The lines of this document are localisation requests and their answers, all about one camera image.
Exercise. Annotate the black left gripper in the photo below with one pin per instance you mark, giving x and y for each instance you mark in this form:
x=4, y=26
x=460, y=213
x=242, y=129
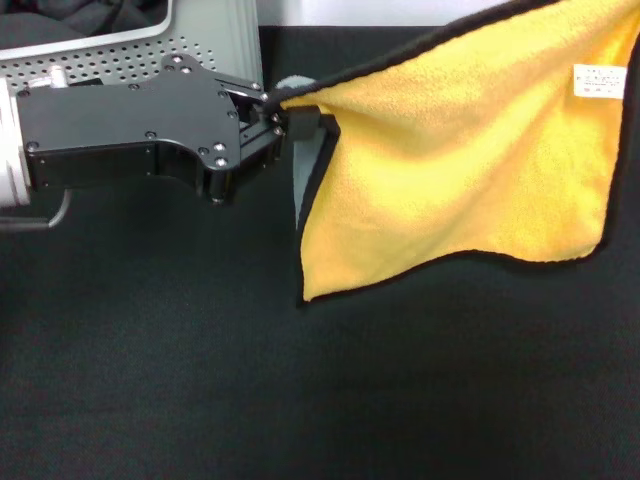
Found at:
x=125, y=125

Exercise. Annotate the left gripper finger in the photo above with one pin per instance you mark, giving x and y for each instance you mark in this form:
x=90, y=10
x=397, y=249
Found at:
x=305, y=122

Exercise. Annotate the yellow and grey towel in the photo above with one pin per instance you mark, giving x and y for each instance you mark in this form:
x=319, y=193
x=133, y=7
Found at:
x=450, y=150

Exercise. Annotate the grey perforated storage box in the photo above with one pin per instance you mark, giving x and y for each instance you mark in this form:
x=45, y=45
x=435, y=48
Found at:
x=125, y=55

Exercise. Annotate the black tablecloth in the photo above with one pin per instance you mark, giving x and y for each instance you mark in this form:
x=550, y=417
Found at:
x=300, y=375

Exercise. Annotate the dark cloth pile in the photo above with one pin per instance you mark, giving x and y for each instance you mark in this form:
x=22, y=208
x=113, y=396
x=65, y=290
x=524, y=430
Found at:
x=60, y=17

